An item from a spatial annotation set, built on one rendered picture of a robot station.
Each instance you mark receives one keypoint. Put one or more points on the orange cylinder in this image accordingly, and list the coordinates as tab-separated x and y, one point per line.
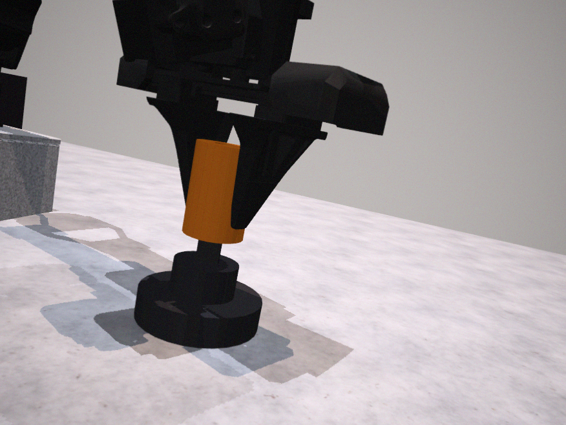
208	207

